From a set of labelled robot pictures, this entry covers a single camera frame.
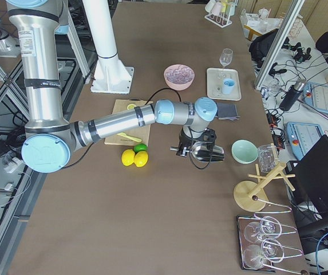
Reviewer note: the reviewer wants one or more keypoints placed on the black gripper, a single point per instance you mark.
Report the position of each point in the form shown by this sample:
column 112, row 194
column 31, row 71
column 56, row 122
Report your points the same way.
column 185, row 141

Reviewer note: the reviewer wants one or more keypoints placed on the metal ice scoop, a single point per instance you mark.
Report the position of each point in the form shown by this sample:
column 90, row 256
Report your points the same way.
column 201, row 151

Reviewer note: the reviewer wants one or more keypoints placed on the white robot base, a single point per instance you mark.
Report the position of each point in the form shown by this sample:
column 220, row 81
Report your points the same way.
column 110, row 75

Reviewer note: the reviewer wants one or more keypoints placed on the pile of ice cubes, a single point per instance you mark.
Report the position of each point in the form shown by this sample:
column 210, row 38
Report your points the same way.
column 180, row 75

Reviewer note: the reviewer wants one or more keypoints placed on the blue cup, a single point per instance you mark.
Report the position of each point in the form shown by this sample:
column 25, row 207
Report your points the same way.
column 228, row 85

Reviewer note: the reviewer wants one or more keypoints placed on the wooden cup stand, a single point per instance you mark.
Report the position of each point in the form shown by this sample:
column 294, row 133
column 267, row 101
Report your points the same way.
column 250, row 196

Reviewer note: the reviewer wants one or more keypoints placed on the clear measuring cup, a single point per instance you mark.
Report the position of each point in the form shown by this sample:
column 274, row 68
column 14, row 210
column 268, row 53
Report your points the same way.
column 267, row 157

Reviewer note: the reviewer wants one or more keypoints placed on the white cup rack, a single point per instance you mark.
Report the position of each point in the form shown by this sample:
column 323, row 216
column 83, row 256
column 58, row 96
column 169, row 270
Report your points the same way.
column 220, row 12

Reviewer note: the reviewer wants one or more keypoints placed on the bamboo cutting board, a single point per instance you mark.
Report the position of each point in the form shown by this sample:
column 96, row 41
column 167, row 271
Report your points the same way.
column 134, row 136

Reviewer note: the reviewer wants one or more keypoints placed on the lower whole lemon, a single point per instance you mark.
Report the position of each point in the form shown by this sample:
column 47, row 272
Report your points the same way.
column 141, row 158

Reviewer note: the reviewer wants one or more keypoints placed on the whole lemon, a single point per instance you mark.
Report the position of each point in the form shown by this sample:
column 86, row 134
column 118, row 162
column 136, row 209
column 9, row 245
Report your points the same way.
column 128, row 157
column 141, row 158

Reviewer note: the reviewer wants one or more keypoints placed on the green lime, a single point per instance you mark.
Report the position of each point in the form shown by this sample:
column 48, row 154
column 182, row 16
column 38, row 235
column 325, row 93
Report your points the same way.
column 140, row 147

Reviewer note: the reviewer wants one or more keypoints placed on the grey folded cloth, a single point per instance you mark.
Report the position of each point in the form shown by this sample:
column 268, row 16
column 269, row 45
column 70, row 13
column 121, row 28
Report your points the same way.
column 227, row 111

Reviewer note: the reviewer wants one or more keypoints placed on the upper whole lemon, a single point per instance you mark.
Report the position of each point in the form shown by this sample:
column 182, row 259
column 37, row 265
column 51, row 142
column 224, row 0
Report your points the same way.
column 128, row 157

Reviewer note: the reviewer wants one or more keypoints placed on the green bowl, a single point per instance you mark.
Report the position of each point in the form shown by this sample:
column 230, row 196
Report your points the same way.
column 244, row 151

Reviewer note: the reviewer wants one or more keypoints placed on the yellow plastic knife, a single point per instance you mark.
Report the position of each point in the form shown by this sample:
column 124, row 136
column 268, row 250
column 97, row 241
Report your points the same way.
column 124, row 135

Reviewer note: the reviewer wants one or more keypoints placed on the lemon half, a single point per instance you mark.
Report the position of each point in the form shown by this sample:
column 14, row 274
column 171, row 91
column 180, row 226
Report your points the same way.
column 131, row 106

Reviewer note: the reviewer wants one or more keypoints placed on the pink bowl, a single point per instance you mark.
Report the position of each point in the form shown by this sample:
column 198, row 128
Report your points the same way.
column 177, row 87

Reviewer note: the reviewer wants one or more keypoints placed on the cream serving tray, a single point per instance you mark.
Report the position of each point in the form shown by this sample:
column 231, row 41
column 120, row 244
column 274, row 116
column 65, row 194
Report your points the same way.
column 215, row 79

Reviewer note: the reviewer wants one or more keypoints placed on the clear wine glass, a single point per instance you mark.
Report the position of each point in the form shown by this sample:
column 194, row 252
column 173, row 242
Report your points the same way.
column 226, row 57

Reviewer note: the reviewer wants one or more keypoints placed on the black glass tray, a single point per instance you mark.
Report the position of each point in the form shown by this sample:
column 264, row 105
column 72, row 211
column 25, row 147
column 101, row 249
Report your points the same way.
column 260, row 248

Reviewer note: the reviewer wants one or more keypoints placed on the blue teach pendant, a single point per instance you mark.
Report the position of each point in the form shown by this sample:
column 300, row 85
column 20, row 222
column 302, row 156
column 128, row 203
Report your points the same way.
column 316, row 95
column 302, row 137

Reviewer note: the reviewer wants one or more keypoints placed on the black water bottle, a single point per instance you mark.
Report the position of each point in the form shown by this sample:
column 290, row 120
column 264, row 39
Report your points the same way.
column 293, row 94

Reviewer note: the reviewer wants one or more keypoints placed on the black bag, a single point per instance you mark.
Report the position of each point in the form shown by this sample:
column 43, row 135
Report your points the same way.
column 260, row 47

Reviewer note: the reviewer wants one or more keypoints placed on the black monitor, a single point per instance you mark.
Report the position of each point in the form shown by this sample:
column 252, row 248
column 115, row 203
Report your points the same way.
column 312, row 174

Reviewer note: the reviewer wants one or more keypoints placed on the aluminium frame post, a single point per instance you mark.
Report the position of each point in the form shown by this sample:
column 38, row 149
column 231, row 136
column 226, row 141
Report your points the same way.
column 278, row 41

